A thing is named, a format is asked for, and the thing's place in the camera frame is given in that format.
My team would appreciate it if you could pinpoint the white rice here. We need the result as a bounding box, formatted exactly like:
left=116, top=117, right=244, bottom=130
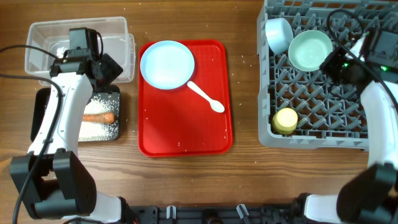
left=78, top=92, right=120, bottom=142

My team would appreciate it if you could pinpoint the green bowl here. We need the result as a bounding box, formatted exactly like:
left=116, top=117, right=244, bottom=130
left=288, top=30, right=333, bottom=72

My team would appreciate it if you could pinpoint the white tissue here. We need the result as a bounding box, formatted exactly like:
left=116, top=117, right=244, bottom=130
left=56, top=47, right=68, bottom=58

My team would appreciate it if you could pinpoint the light blue plate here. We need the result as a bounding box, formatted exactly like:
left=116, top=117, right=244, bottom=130
left=140, top=40, right=195, bottom=90

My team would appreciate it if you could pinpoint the light blue bowl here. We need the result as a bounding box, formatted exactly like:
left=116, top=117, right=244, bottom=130
left=265, top=18, right=294, bottom=55

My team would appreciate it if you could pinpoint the yellow plastic cup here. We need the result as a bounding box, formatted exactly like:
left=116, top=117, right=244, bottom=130
left=271, top=108, right=298, bottom=135

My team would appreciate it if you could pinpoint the white plastic spoon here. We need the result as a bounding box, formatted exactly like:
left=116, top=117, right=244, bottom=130
left=187, top=81, right=225, bottom=113

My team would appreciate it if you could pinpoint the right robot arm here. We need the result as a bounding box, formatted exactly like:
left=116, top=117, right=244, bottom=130
left=303, top=29, right=397, bottom=223

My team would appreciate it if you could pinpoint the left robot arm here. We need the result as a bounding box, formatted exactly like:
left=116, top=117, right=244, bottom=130
left=10, top=27, right=139, bottom=223

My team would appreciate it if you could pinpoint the grey dishwasher rack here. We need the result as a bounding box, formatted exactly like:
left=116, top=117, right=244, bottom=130
left=256, top=0, right=397, bottom=151

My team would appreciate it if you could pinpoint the black plastic tray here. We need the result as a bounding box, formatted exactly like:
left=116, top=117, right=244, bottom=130
left=30, top=85, right=121, bottom=141

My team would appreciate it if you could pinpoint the clear plastic bin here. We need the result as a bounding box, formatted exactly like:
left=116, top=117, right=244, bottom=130
left=26, top=17, right=136, bottom=85

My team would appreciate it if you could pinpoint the red serving tray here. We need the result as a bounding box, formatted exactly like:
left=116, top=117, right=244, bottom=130
left=137, top=39, right=233, bottom=157

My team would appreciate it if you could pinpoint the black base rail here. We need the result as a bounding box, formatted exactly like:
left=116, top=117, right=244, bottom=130
left=131, top=204, right=305, bottom=224

